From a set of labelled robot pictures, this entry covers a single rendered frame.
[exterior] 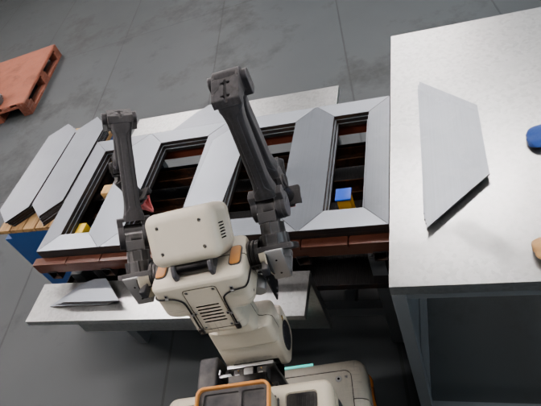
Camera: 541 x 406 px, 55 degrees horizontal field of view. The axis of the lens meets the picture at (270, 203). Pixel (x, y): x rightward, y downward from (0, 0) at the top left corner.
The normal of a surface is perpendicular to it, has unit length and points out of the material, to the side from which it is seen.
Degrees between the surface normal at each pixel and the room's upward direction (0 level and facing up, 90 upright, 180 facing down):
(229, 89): 13
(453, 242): 0
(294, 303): 0
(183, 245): 48
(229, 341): 82
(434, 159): 0
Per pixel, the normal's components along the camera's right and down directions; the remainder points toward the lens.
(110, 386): -0.31, -0.66
